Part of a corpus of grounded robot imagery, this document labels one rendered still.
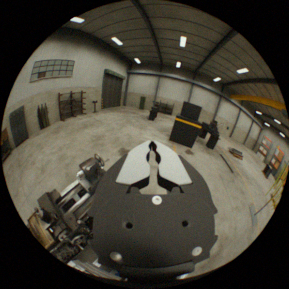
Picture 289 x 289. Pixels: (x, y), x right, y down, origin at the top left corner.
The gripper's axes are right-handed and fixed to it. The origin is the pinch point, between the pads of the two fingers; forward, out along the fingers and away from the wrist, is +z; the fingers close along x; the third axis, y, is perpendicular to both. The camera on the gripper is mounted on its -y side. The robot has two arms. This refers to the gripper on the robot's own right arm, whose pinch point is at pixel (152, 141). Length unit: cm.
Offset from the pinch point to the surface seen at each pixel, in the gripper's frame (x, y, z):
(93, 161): -45, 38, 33
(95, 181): -47, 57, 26
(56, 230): -61, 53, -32
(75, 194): -68, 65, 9
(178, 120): 132, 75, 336
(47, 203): -79, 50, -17
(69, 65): -582, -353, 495
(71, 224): -55, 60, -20
